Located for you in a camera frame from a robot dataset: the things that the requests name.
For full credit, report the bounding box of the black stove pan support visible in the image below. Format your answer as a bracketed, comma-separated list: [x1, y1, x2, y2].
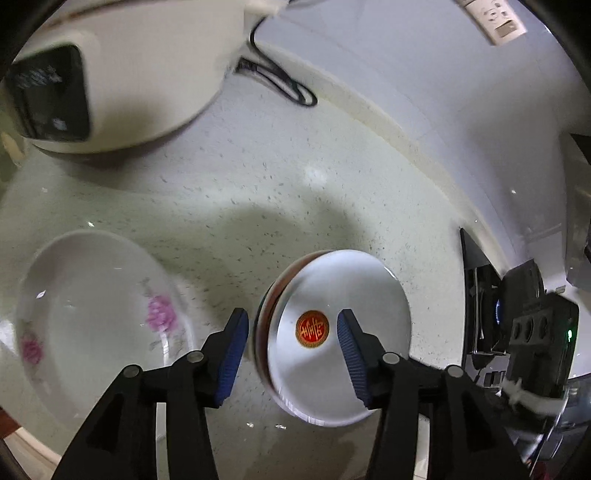
[470, 267, 505, 357]

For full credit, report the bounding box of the black gas stove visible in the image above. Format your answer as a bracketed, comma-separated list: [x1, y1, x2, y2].
[459, 227, 522, 370]

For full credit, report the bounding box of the red banded white bowl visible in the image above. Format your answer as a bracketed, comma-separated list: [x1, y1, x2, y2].
[255, 249, 413, 426]

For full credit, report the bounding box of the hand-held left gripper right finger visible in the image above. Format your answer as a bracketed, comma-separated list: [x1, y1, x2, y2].
[337, 309, 529, 480]

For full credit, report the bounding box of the white floral plate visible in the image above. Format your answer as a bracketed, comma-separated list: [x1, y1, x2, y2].
[15, 230, 197, 418]

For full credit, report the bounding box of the beige rice cooker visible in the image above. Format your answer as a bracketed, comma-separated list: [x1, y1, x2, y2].
[0, 0, 287, 155]

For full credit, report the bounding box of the black power cable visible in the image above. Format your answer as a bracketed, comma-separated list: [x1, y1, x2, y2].
[235, 18, 319, 108]

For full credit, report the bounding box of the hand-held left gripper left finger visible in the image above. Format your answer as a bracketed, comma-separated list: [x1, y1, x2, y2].
[51, 308, 250, 480]

